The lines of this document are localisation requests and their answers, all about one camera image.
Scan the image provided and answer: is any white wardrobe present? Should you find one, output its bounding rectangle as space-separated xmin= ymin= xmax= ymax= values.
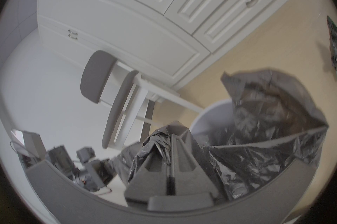
xmin=37 ymin=0 xmax=294 ymax=92

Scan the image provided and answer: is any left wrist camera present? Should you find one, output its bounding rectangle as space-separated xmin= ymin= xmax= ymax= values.
xmin=76 ymin=147 xmax=96 ymax=164

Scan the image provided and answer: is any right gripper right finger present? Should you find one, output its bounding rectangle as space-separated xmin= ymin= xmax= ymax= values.
xmin=168 ymin=121 xmax=220 ymax=210

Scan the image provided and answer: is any white trash bin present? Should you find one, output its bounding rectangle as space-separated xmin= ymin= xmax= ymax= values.
xmin=189 ymin=101 xmax=235 ymax=147

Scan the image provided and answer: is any crumpled printed wrapper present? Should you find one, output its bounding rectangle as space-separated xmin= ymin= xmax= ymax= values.
xmin=326 ymin=15 xmax=337 ymax=71

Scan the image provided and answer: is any white chair with grey cushions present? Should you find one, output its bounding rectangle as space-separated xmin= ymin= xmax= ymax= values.
xmin=80 ymin=50 xmax=203 ymax=150

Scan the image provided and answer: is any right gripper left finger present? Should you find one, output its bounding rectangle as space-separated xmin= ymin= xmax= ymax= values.
xmin=124 ymin=135 xmax=172 ymax=211

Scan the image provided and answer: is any black plastic bag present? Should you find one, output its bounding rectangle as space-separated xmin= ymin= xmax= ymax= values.
xmin=108 ymin=67 xmax=329 ymax=202

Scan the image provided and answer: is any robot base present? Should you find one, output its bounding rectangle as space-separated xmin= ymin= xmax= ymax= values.
xmin=11 ymin=129 xmax=48 ymax=168

